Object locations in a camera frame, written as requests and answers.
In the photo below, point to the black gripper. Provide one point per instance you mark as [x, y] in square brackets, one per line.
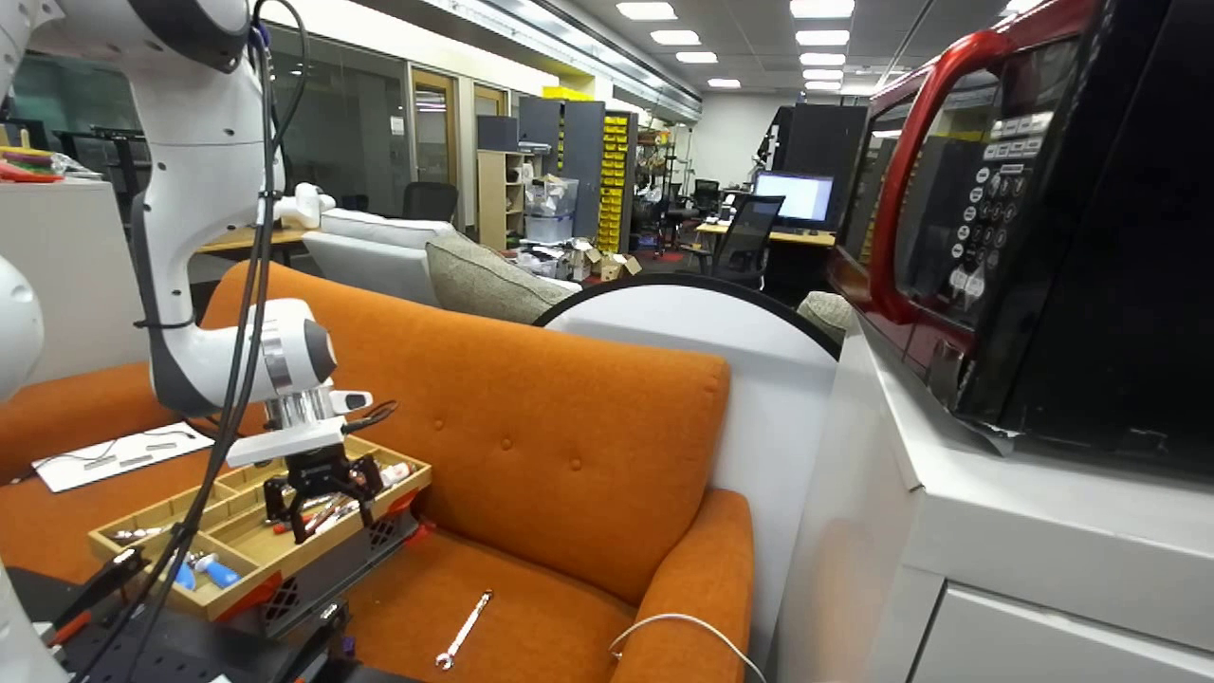
[318, 476]

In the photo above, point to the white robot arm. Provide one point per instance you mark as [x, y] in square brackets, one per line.
[195, 78]

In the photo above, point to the orange fabric sofa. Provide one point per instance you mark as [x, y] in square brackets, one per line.
[571, 481]

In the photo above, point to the wooden cutlery tray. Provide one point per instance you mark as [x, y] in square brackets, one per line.
[235, 524]

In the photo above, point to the white paper sheet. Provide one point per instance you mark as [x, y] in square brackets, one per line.
[118, 458]

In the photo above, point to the white grey armchair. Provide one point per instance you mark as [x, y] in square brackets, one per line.
[364, 248]

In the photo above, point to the grey cushion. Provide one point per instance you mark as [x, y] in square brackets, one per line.
[479, 284]

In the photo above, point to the wooden office desk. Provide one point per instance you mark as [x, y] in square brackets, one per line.
[777, 236]

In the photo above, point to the black office chair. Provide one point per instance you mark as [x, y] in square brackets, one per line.
[745, 241]

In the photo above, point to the computer monitor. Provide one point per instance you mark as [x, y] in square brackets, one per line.
[807, 198]

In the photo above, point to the white cabinet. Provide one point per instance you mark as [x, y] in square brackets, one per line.
[931, 560]

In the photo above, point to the red black microwave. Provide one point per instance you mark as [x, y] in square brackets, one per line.
[1035, 228]

